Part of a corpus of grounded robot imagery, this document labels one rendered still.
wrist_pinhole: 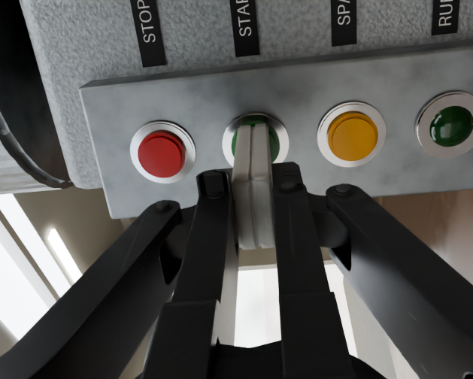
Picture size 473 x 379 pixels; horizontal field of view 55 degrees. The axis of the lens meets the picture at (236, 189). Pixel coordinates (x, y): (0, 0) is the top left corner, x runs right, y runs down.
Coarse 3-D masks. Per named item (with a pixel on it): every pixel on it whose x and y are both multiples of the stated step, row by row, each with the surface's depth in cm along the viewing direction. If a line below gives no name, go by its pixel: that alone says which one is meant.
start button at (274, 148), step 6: (252, 126) 24; (270, 126) 24; (270, 132) 24; (234, 138) 24; (270, 138) 24; (276, 138) 24; (234, 144) 24; (270, 144) 24; (276, 144) 24; (234, 150) 24; (270, 150) 24; (276, 150) 24; (234, 156) 24; (276, 156) 24
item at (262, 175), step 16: (256, 128) 22; (256, 144) 20; (256, 160) 18; (256, 176) 17; (256, 192) 17; (256, 208) 17; (272, 208) 17; (256, 224) 17; (272, 224) 17; (272, 240) 17
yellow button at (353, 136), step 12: (336, 120) 23; (348, 120) 23; (360, 120) 23; (336, 132) 23; (348, 132) 23; (360, 132) 23; (372, 132) 23; (336, 144) 24; (348, 144) 24; (360, 144) 24; (372, 144) 24; (348, 156) 24; (360, 156) 24
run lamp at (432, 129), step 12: (444, 108) 23; (456, 108) 23; (432, 120) 24; (444, 120) 23; (456, 120) 23; (468, 120) 23; (432, 132) 24; (444, 132) 23; (456, 132) 23; (468, 132) 24; (444, 144) 24; (456, 144) 24
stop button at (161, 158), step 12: (156, 132) 24; (168, 132) 24; (144, 144) 24; (156, 144) 24; (168, 144) 24; (180, 144) 24; (144, 156) 24; (156, 156) 24; (168, 156) 24; (180, 156) 24; (144, 168) 25; (156, 168) 25; (168, 168) 25; (180, 168) 25
